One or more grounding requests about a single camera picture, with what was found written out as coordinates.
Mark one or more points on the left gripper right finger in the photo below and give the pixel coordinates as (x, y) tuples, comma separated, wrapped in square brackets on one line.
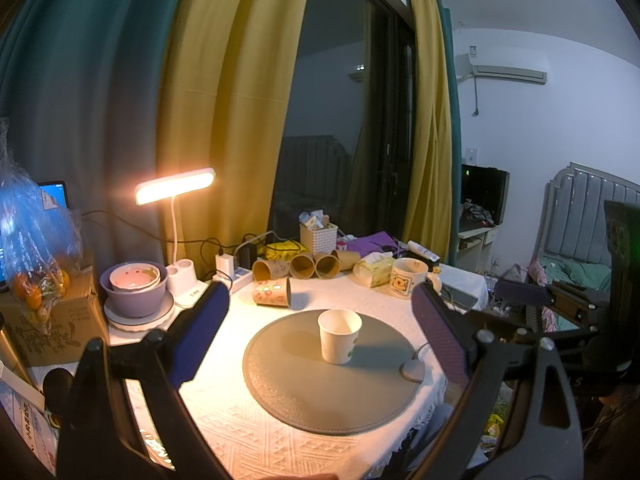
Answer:
[(460, 355)]

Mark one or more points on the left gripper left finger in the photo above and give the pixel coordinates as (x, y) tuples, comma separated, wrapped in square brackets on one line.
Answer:
[(171, 358)]

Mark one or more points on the white paper cup green print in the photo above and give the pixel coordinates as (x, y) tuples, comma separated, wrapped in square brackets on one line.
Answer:
[(339, 330)]

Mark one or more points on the patterned brown cup lying front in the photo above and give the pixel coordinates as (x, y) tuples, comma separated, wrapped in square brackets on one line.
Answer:
[(272, 293)]

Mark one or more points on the white plate under bowl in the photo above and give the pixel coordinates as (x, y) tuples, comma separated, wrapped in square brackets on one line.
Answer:
[(142, 314)]

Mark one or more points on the grey computer mouse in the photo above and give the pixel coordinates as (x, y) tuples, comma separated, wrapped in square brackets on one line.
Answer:
[(413, 371)]

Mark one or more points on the purple bowl with inner bowl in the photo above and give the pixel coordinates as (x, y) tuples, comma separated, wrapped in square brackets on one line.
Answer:
[(134, 279)]

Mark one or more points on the white desk lamp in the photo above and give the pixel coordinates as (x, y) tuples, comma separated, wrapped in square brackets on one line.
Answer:
[(182, 282)]

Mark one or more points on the brown cardboard box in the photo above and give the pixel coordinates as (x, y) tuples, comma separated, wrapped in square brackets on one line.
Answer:
[(74, 321)]

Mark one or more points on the white power strip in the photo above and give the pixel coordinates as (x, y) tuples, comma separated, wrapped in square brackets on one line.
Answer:
[(240, 279)]

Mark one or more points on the white charger plug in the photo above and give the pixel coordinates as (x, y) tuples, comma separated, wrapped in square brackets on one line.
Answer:
[(225, 264)]

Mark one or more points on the white bear mug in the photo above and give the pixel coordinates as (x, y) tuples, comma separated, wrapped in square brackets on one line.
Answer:
[(407, 273)]

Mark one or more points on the round grey placemat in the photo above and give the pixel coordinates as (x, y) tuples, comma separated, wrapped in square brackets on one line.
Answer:
[(285, 373)]

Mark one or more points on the grey padded headboard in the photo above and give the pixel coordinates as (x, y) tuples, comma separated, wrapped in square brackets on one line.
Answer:
[(572, 223)]

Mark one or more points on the white tube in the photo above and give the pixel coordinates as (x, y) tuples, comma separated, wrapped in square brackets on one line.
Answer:
[(423, 252)]

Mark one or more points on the black power adapter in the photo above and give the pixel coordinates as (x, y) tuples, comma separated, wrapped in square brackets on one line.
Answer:
[(247, 255)]

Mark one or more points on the yellow tissue pack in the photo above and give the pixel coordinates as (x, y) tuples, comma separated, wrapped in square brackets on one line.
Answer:
[(374, 269)]

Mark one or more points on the yellow bag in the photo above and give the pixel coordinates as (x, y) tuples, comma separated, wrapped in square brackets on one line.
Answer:
[(285, 250)]

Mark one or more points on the yellow curtain right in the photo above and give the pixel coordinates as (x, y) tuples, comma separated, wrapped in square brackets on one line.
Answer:
[(428, 215)]

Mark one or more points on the yellow curtain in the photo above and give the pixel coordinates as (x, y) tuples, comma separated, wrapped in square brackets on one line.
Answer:
[(428, 215), (226, 83)]

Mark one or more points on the purple cloth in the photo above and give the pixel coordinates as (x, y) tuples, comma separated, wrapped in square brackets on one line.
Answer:
[(378, 242)]

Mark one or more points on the black monitor on desk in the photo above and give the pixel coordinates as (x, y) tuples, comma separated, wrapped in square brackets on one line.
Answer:
[(486, 187)]

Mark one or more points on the plastic bag of oranges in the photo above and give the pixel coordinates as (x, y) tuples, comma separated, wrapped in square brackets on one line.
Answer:
[(41, 246)]

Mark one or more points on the white lattice basket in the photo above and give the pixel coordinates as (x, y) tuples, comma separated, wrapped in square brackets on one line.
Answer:
[(321, 240)]

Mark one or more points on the blue tablet screen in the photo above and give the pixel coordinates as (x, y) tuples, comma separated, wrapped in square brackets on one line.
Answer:
[(53, 194)]

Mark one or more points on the yellow curtain left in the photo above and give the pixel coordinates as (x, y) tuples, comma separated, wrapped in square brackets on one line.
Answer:
[(226, 83)]

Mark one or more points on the white air conditioner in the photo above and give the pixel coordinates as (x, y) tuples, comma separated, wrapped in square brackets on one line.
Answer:
[(508, 63)]

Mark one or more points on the teal curtain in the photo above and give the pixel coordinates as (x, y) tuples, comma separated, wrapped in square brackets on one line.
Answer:
[(80, 83)]

